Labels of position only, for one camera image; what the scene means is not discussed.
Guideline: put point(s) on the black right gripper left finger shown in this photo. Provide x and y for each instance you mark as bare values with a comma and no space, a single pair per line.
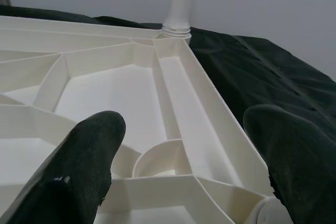
76,171

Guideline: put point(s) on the black cloth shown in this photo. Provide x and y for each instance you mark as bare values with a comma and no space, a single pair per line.
262,72

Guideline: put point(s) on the white plastic table leg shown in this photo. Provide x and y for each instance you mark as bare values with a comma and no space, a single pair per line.
178,6
265,211

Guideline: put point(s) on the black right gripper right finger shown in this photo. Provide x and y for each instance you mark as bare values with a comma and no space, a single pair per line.
296,161

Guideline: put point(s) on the white plastic tabletop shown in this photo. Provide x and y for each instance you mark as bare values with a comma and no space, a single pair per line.
131,82

